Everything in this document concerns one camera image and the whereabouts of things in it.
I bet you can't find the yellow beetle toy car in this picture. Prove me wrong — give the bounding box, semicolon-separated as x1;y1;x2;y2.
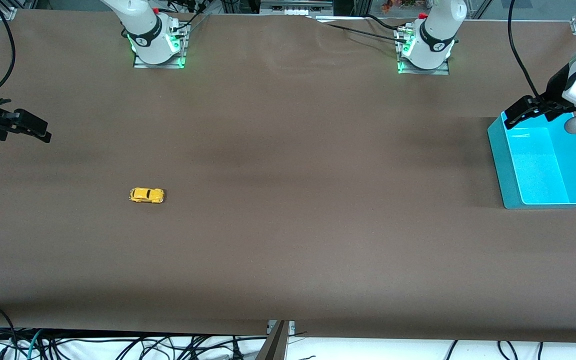
129;187;165;204

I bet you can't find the turquoise plastic bin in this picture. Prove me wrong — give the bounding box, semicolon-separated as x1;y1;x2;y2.
487;111;576;210

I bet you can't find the grey metal equipment box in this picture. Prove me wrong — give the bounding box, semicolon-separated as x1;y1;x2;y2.
260;0;334;16

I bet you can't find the brown table cover mat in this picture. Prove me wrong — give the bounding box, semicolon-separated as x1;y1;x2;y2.
0;9;576;343

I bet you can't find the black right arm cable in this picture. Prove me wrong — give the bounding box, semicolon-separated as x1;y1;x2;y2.
0;2;17;96

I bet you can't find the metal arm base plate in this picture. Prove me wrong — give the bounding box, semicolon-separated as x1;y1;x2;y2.
395;25;451;76
133;22;189;70

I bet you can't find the short black table cable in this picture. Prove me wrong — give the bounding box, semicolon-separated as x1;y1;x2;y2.
365;14;406;32

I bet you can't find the long black table cable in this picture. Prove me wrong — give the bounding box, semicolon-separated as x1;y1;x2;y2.
313;20;409;42

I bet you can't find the black base cable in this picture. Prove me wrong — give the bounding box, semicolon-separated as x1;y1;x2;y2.
177;9;212;32

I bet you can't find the teal floor cable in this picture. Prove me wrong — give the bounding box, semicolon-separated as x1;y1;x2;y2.
27;329;44;360

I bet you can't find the silver metal bracket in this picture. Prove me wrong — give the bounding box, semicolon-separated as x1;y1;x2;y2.
267;320;296;335

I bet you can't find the dark metal post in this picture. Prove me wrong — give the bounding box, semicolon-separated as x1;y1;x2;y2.
255;320;290;360

